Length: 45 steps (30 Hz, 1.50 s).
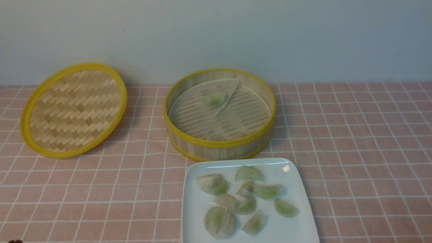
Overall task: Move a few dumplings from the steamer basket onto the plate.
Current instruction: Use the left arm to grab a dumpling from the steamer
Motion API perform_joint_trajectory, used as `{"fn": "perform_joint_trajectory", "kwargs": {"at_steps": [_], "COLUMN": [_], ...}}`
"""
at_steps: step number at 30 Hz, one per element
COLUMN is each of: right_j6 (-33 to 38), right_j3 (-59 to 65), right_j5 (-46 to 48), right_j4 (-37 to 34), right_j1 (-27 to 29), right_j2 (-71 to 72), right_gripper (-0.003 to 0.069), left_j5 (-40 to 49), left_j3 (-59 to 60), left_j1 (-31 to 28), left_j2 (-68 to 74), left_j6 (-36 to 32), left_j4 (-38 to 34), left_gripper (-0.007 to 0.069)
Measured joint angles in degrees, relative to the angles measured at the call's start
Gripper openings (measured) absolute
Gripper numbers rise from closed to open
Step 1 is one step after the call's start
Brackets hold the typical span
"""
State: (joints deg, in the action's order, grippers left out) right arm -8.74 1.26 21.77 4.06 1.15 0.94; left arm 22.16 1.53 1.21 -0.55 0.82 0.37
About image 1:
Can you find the small dumpling plate centre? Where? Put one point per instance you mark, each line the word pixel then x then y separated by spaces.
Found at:
pixel 246 189

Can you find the green dumpling plate centre right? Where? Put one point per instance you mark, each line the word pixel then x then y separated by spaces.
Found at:
pixel 266 192

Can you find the green dumpling plate top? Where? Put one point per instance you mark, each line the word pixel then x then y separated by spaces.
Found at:
pixel 248 172

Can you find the pale dumpling plate left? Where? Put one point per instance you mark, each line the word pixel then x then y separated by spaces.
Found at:
pixel 214 184

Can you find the yellow rimmed bamboo steamer lid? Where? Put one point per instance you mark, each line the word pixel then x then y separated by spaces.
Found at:
pixel 73 110

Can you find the green dumpling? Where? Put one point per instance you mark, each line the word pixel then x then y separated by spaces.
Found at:
pixel 214 99
pixel 246 207

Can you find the white square plate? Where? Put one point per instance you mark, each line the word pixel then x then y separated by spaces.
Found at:
pixel 276 228

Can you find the large dumpling plate bottom left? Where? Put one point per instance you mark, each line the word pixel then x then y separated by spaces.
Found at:
pixel 220 222

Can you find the white steamer liner paper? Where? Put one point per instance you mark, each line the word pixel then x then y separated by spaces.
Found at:
pixel 242 113

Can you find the green dumpling plate bottom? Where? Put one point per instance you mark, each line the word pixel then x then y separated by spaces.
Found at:
pixel 255 224

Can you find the yellow rimmed bamboo steamer basket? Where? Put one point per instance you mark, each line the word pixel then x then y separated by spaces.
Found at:
pixel 212 150

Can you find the green dumpling plate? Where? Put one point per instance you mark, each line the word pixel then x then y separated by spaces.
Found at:
pixel 285 209
pixel 255 224
pixel 248 172
pixel 266 192

